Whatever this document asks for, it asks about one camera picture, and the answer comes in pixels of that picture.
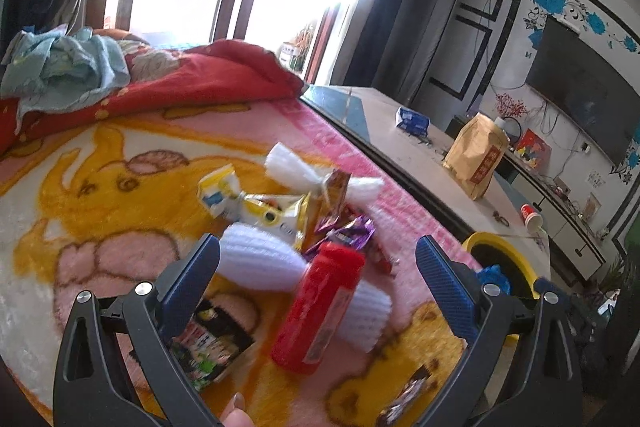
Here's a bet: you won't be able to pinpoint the red plastic bottle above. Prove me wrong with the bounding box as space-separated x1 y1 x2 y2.
270 241 367 375

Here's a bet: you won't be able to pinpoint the brown snack wrapper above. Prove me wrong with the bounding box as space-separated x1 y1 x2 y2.
312 169 351 240

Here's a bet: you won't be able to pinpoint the person's left hand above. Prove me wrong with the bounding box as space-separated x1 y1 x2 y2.
220 392 271 427

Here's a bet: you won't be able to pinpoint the twisted white foam net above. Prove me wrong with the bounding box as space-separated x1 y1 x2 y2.
264 142 386 210

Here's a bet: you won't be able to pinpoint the red flower branches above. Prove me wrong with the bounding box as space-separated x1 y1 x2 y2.
492 93 528 120

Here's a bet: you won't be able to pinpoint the red picture box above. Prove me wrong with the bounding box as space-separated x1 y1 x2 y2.
515 129 551 168

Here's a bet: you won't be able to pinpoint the green potted plant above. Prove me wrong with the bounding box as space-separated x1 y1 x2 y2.
597 257 640 308

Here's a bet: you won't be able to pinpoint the pink yellow printed blanket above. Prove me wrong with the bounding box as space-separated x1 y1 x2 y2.
0 99 501 427

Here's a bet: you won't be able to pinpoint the black television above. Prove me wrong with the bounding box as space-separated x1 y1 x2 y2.
525 14 640 165

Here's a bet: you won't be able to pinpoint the dark green snack wrapper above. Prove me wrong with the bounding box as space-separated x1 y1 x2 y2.
167 299 256 393

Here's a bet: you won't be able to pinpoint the red quilt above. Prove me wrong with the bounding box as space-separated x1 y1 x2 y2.
0 39 306 158

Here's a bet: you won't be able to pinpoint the white foam net sleeve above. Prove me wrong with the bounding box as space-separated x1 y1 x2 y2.
220 222 311 293
335 279 393 353

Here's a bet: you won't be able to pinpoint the blue plastic bag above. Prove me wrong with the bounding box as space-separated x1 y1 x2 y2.
475 264 512 297

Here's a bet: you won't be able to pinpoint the dark brown foil wrapper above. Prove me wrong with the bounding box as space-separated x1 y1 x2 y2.
377 367 441 427

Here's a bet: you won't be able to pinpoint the red paper cup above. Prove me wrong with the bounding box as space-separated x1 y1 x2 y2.
520 203 545 233

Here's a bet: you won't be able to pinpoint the purple foil wrapper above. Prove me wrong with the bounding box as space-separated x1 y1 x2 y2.
305 216 377 258

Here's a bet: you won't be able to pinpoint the white vase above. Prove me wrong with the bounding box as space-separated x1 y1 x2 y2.
495 117 521 145

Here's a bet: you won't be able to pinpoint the light blue cloth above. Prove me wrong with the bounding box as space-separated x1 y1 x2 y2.
0 27 133 115

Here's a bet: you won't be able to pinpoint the blue tissue packet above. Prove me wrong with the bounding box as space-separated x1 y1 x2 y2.
395 107 431 134

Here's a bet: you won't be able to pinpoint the black white television cabinet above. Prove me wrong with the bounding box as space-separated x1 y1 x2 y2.
495 142 621 280

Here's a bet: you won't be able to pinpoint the white coffee table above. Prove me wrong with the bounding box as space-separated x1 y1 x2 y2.
300 84 551 278

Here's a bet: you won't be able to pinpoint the yellow trash bin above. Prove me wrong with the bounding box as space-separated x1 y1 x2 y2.
460 231 543 348

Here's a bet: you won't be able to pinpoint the white yellow carton wrapper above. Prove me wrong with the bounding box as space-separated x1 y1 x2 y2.
197 164 247 220

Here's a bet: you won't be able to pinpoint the yellow snack wrapper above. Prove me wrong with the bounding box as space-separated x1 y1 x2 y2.
235 192 311 253

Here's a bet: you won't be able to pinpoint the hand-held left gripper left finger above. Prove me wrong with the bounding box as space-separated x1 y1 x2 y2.
52 233 223 427

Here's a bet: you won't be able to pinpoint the brown paper bag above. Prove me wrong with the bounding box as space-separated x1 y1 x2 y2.
442 113 511 202

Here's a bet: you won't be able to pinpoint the grey standing air conditioner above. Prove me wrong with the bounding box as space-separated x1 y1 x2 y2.
372 0 468 118

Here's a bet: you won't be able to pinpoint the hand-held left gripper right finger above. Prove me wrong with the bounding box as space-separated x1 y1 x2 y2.
415 234 583 427

